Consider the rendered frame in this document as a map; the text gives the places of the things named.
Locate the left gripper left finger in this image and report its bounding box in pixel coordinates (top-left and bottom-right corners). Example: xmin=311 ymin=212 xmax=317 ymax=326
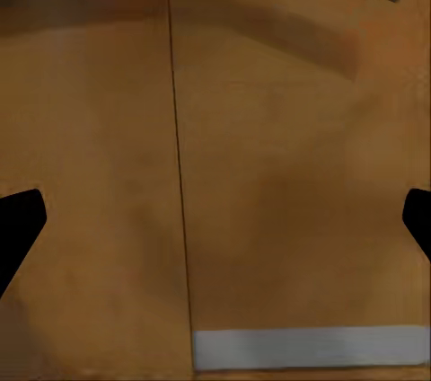
xmin=0 ymin=189 xmax=47 ymax=296

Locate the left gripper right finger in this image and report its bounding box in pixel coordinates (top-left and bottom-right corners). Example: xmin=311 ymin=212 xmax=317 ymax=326
xmin=402 ymin=188 xmax=431 ymax=261

